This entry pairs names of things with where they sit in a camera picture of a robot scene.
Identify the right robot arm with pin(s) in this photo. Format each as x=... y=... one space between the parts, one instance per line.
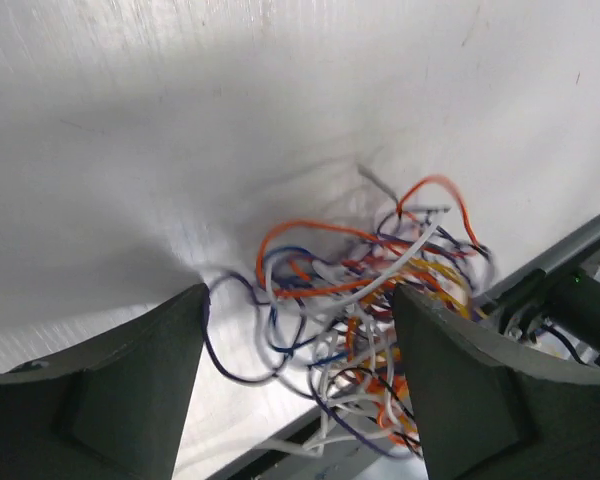
x=556 y=293

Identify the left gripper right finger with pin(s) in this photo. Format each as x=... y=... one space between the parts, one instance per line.
x=487 y=407

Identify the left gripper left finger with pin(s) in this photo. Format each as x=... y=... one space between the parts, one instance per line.
x=111 y=407

